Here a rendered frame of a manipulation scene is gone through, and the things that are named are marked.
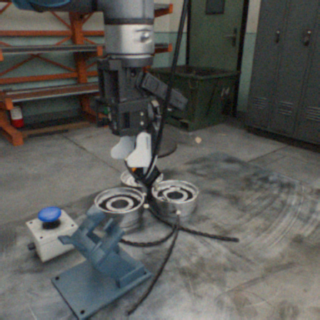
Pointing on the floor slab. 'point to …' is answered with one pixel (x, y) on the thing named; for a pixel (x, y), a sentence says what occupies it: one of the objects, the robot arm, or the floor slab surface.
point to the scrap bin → (198, 94)
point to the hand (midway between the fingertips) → (143, 168)
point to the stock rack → (83, 51)
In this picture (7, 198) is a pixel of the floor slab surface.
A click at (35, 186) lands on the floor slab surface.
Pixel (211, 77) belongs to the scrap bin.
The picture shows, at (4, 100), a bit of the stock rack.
